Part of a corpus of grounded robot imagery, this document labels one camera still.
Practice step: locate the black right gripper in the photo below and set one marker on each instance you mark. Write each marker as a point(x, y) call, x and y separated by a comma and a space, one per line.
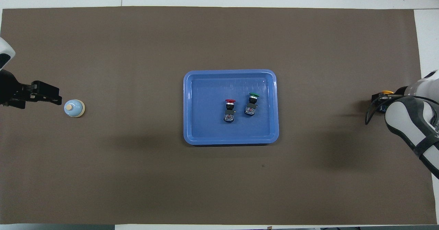
point(391, 98)

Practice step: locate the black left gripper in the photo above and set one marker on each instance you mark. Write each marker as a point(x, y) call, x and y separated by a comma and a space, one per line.
point(13, 87)

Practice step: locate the yellow push button switch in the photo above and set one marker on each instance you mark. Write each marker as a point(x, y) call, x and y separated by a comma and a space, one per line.
point(387, 92)

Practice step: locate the light blue desk bell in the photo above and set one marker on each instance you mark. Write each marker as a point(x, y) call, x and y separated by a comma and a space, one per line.
point(76, 109)

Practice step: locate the green push button switch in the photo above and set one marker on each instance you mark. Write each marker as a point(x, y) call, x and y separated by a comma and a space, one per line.
point(252, 105)

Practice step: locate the red push button switch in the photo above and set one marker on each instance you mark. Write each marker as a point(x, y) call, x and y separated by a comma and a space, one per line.
point(229, 111)

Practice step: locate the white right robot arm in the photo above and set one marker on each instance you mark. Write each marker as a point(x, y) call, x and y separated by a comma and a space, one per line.
point(404, 120)

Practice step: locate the blue plastic tray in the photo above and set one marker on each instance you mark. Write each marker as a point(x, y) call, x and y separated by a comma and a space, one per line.
point(205, 120)

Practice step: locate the brown table mat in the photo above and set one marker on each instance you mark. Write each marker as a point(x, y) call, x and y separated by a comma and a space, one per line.
point(137, 171)

